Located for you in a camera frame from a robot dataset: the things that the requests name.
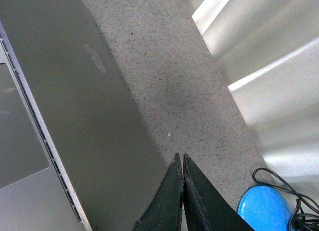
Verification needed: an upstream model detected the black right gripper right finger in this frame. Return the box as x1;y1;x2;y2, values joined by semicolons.
183;153;253;231

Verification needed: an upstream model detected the blue computer mouse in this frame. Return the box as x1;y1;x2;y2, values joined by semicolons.
237;186;292;231

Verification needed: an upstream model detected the black mouse cable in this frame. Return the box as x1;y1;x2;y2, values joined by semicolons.
252;167;319;231

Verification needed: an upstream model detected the white curtain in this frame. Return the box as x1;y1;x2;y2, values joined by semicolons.
178;0;319;199

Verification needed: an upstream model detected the grey laptop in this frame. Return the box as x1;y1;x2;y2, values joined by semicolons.
0;0;166;231

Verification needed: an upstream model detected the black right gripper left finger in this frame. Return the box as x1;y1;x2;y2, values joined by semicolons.
133;153;184;231

